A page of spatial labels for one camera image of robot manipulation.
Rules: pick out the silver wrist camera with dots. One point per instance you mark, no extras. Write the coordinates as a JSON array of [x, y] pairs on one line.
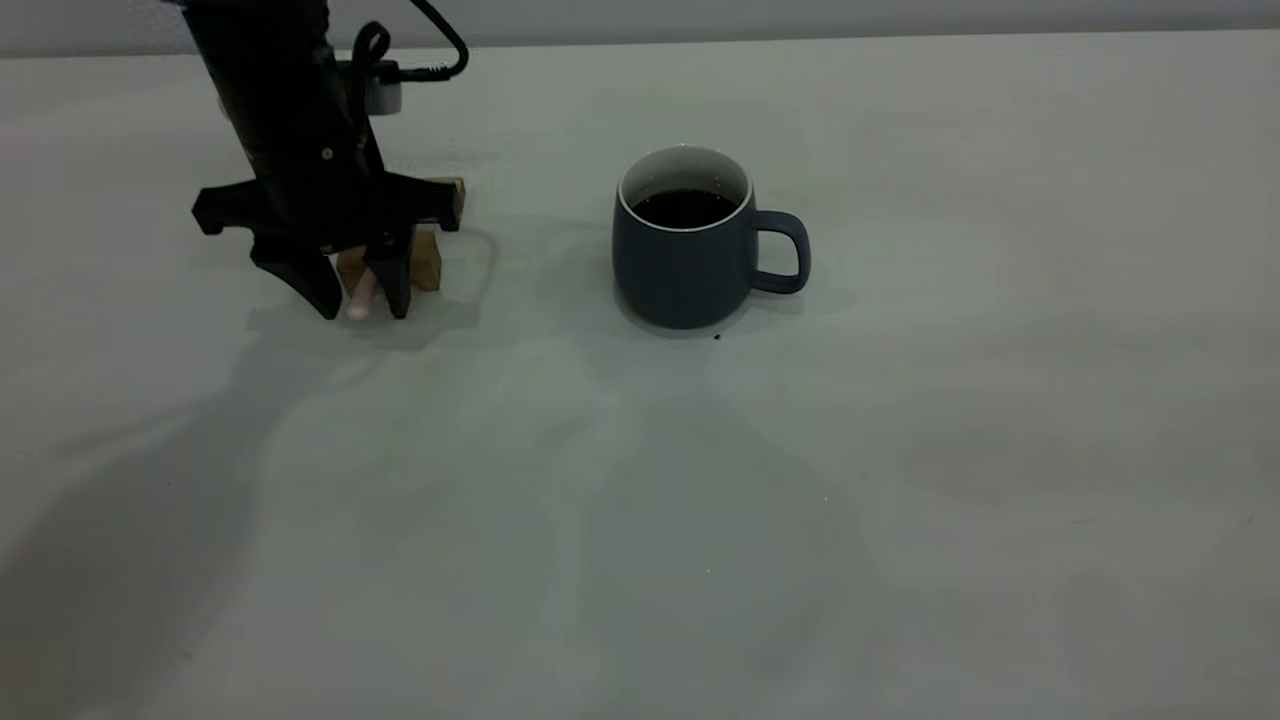
[[385, 96]]

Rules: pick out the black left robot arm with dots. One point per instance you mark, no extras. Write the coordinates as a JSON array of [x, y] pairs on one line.
[[260, 20]]

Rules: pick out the arched wooden block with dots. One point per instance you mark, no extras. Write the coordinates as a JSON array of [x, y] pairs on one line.
[[427, 265]]

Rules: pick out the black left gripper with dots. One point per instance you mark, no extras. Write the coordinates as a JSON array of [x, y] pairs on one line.
[[300, 150]]

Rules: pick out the dark grey ceramic cup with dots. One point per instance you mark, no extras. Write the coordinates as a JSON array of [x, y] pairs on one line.
[[680, 275]]

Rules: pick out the flat rectangular wooden block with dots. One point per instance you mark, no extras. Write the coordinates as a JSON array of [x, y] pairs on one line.
[[456, 200]]

